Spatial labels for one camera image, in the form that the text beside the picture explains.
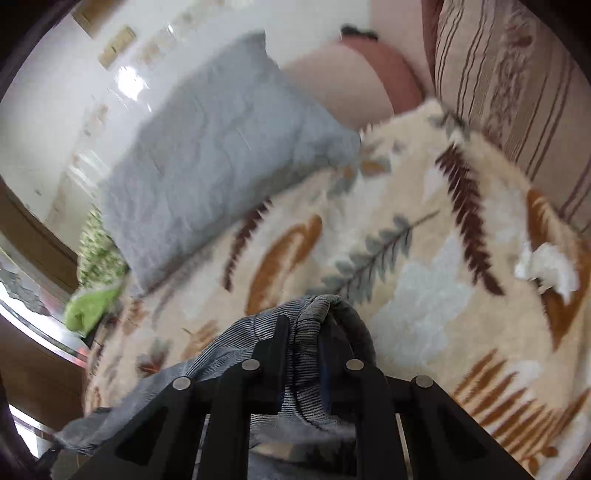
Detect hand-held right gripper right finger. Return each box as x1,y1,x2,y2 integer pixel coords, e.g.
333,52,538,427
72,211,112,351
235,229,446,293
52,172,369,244
318,323,533,480

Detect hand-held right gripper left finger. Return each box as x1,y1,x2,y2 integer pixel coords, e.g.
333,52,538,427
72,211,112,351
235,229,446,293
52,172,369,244
62,315,291,480

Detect grey denim pants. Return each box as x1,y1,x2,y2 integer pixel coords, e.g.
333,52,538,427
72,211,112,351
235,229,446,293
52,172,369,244
53,294,385,480

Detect cream leaf-print blanket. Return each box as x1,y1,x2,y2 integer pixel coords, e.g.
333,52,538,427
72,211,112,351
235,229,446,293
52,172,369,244
81,99,591,480

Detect bright green cloth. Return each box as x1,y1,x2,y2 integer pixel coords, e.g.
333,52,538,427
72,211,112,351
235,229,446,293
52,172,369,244
64,282,123,336

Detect green floral sheet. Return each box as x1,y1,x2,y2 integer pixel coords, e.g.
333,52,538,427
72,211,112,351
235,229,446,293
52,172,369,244
76,207,131,288

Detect grey pillow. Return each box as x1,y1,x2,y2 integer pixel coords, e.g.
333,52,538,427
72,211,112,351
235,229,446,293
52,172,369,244
96,30,363,294

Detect white crumpled tissue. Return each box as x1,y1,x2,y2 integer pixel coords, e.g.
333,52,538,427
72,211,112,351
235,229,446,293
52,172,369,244
514,242,581,302

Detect wooden cabinet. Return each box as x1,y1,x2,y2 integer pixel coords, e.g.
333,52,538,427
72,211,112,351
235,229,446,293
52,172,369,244
0,179,89,432

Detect pink pillow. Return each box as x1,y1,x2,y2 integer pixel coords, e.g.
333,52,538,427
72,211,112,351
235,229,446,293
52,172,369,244
281,34,426,133

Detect brown striped cushion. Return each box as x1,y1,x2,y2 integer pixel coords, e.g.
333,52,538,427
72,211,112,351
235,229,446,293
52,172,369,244
431,0,591,232

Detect beige wall switch panel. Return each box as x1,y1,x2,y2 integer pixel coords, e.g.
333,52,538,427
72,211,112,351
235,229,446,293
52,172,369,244
97,26,138,70

